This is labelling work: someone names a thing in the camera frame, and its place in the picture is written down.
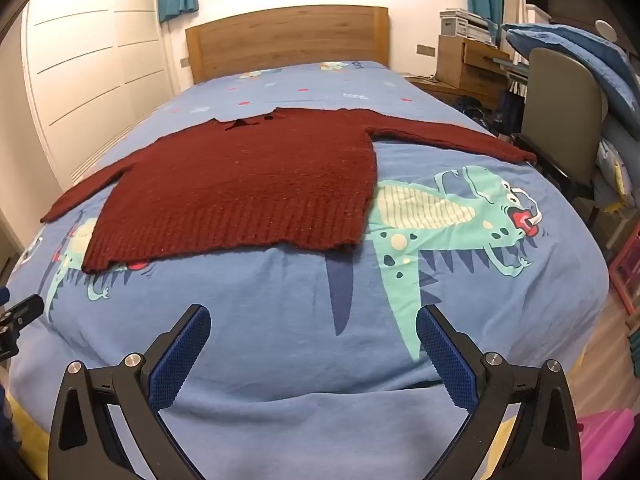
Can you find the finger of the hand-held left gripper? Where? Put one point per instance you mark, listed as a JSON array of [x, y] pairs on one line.
[[17, 317]]

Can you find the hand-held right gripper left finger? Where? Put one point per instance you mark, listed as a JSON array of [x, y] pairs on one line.
[[180, 357]]

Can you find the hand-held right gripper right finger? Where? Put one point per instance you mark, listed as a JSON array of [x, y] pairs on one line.
[[445, 360]]

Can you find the dark red knitted sweater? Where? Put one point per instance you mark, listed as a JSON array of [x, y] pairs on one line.
[[240, 185]]

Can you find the blue dinosaur printed blanket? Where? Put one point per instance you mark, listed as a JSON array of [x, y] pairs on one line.
[[280, 310]]

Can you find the pink plastic box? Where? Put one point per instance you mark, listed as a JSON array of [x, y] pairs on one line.
[[607, 440]]

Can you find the pink crate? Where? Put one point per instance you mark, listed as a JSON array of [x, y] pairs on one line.
[[629, 270]]

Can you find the white wardrobe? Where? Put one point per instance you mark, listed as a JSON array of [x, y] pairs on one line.
[[85, 60]]

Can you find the grey chair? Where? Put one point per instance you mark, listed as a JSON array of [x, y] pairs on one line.
[[560, 110]]

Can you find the wooden cabinet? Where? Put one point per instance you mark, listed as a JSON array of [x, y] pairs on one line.
[[465, 65]]

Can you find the pile of blue bedding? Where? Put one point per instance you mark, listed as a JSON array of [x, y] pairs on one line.
[[590, 65]]

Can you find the wooden bed headboard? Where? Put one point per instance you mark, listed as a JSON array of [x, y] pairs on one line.
[[285, 42]]

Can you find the white storage box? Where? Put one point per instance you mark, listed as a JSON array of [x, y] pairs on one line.
[[457, 22]]

